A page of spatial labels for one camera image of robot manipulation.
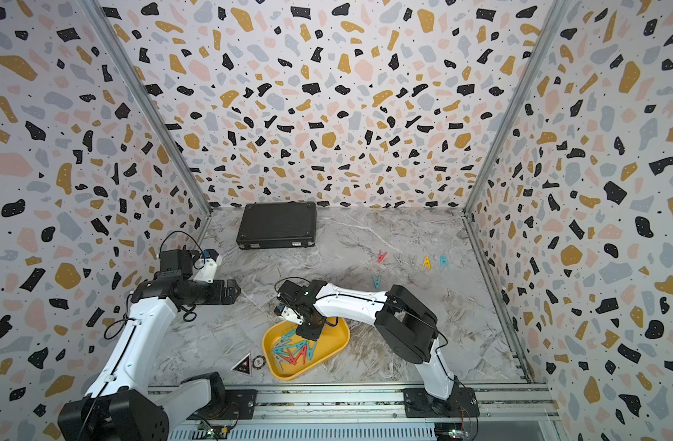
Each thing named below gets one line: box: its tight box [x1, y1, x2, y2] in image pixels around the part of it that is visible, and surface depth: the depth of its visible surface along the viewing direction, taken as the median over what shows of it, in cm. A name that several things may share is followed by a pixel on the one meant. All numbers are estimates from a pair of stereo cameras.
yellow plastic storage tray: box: [262, 316, 351, 381], surface depth 81 cm
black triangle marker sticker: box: [229, 351, 252, 376], surface depth 82 cm
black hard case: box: [236, 201, 318, 250], surface depth 114 cm
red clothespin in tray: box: [281, 344, 308, 366], surface depth 83 cm
